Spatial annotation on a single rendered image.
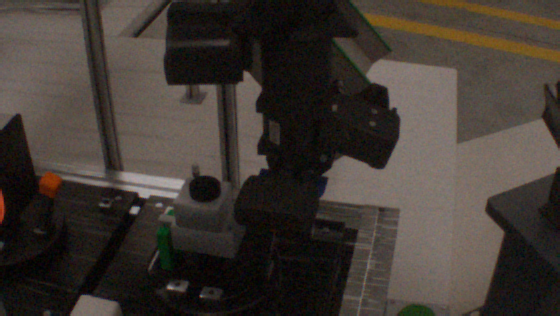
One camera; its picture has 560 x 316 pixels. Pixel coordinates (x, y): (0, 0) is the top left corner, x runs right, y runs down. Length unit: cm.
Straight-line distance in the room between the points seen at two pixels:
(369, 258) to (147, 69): 73
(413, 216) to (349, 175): 13
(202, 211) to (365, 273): 21
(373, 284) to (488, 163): 44
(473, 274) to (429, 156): 27
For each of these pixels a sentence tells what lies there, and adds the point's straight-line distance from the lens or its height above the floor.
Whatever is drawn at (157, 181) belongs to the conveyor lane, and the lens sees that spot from 88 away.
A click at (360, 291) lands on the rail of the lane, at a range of 73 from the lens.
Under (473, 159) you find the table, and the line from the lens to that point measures 112.
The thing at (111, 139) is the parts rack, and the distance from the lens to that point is 92.
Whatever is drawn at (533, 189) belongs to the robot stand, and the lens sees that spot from 73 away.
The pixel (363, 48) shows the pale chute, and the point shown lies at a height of 101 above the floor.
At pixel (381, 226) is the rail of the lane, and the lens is 82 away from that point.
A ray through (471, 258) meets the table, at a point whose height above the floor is 86.
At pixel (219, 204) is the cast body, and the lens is 63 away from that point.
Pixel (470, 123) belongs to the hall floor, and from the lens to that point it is 286.
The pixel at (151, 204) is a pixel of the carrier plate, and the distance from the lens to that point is 83.
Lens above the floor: 148
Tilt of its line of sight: 35 degrees down
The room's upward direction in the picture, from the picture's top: 1 degrees counter-clockwise
